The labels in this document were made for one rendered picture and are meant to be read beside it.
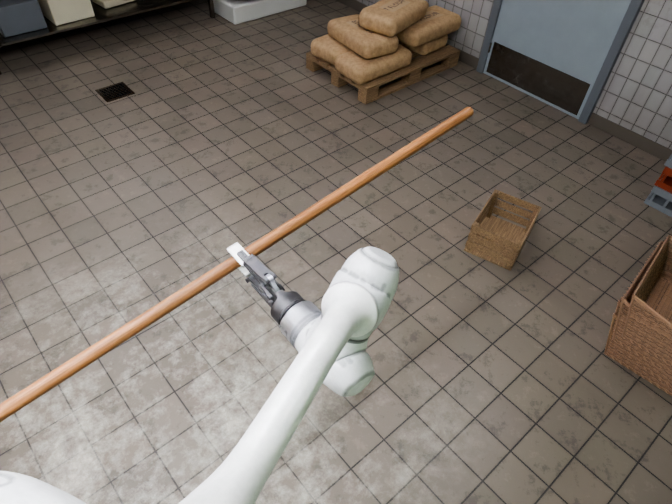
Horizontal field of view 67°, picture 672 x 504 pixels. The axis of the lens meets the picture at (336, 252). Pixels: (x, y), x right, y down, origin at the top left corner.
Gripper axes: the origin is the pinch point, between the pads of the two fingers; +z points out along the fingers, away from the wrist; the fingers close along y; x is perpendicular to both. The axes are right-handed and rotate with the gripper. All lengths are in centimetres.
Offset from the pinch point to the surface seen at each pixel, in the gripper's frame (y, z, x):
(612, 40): 115, 77, 352
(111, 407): 128, 72, -56
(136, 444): 128, 49, -55
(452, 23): 136, 204, 324
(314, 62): 154, 269, 217
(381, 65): 139, 204, 238
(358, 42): 123, 222, 230
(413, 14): 117, 214, 284
